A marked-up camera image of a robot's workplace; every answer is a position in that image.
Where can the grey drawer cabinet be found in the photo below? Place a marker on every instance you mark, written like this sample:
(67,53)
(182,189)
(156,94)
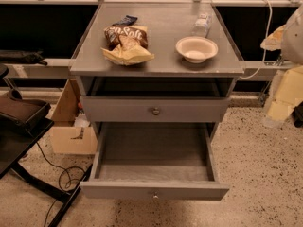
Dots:
(168,74)

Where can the dark blue snack packet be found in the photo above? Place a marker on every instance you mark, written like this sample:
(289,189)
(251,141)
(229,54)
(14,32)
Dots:
(128,20)

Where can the cardboard box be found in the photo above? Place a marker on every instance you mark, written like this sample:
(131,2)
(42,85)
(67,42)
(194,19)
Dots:
(71,133)

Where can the open grey middle drawer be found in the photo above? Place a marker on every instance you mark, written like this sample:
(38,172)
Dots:
(160,161)

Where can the white paper bowl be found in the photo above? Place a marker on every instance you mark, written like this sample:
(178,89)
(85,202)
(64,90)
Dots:
(196,49)

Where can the clear plastic water bottle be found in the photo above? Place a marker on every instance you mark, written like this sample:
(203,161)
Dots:
(202,25)

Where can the brown and yellow chip bag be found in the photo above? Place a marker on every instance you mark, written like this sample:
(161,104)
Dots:
(127,45)

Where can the black bag on rail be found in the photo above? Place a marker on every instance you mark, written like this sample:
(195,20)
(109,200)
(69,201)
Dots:
(20,56)

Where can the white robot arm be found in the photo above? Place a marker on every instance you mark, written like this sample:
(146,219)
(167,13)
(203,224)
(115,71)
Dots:
(287,87)

